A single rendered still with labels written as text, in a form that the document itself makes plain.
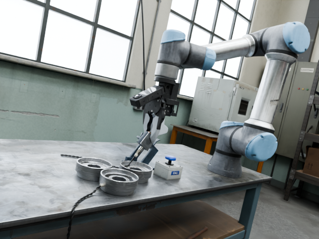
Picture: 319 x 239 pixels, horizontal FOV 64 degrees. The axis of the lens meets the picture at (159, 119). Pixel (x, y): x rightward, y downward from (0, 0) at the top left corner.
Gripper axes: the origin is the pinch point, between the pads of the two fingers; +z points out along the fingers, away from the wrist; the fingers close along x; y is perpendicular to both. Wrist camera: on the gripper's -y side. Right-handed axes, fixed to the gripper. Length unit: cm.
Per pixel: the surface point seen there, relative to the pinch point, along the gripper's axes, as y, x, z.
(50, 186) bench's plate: -29.9, -2.3, 13.1
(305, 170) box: 335, 59, 45
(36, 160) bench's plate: -28.0, 18.1, 13.1
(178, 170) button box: 12.3, -4.5, 9.9
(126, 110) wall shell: 100, 164, 7
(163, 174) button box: 7.4, -2.5, 11.8
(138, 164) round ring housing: 0.2, 2.7, 9.8
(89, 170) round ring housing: -19.4, -1.0, 9.8
